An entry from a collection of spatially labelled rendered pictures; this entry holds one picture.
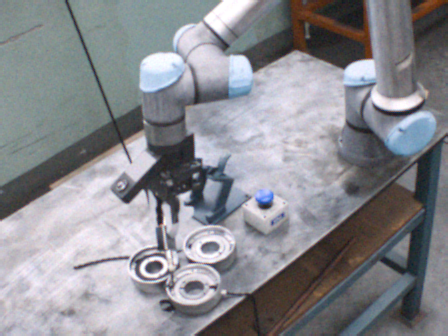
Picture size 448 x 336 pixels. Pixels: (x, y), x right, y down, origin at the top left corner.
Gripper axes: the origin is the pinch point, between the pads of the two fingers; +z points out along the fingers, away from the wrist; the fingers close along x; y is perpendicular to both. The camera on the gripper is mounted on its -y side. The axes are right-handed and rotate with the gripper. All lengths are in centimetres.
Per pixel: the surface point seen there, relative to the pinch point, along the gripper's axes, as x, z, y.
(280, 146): 11.8, 4.2, 42.8
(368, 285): 8, 79, 87
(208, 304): -16.0, 7.2, -2.1
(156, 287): -5.1, 8.2, -6.4
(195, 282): -9.3, 7.6, 0.0
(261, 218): -7.2, 2.8, 19.1
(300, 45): 145, 60, 190
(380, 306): -13, 58, 64
